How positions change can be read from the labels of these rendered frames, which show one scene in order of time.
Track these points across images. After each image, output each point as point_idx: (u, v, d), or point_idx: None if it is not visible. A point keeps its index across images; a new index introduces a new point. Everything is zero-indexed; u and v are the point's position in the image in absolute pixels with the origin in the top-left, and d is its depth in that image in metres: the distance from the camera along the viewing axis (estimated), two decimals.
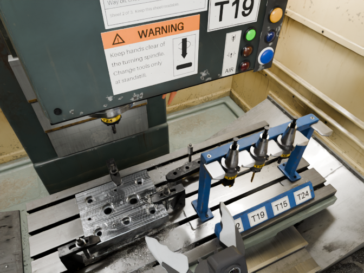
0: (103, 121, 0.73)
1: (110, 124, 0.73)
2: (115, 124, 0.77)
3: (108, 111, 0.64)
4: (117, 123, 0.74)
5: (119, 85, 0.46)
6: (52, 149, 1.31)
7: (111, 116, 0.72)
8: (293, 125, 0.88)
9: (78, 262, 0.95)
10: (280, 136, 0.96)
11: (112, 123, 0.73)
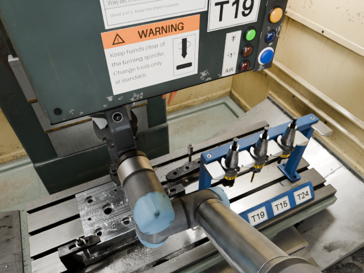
0: None
1: None
2: None
3: None
4: None
5: (119, 85, 0.46)
6: (52, 149, 1.31)
7: None
8: (293, 126, 0.88)
9: (78, 262, 0.95)
10: (280, 136, 0.96)
11: None
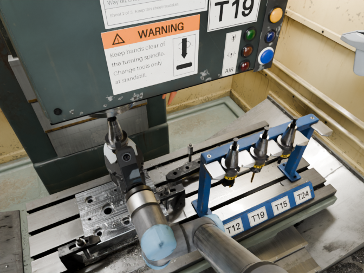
0: None
1: None
2: None
3: (108, 111, 0.64)
4: None
5: (119, 85, 0.46)
6: (52, 149, 1.31)
7: None
8: (293, 126, 0.88)
9: (78, 262, 0.95)
10: (280, 136, 0.96)
11: None
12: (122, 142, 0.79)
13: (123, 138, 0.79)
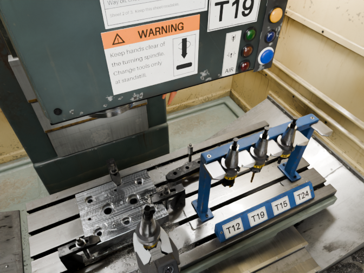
0: None
1: (149, 249, 0.74)
2: None
3: (108, 111, 0.64)
4: (155, 247, 0.75)
5: (119, 85, 0.46)
6: (52, 149, 1.31)
7: (151, 244, 0.72)
8: (293, 126, 0.88)
9: (78, 262, 0.95)
10: (280, 136, 0.96)
11: (150, 248, 0.74)
12: (156, 238, 0.70)
13: (156, 233, 0.71)
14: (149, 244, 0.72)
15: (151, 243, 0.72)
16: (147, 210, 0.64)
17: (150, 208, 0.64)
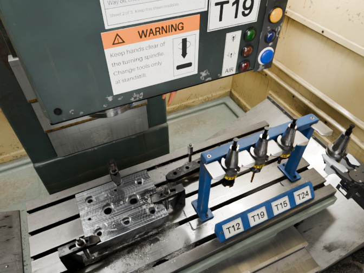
0: None
1: None
2: None
3: (108, 111, 0.64)
4: None
5: (119, 85, 0.46)
6: (52, 149, 1.31)
7: (339, 161, 0.92)
8: (293, 126, 0.88)
9: (78, 262, 0.95)
10: (280, 136, 0.96)
11: None
12: (347, 154, 0.90)
13: (346, 150, 0.91)
14: None
15: (340, 159, 0.92)
16: (353, 127, 0.84)
17: (355, 125, 0.84)
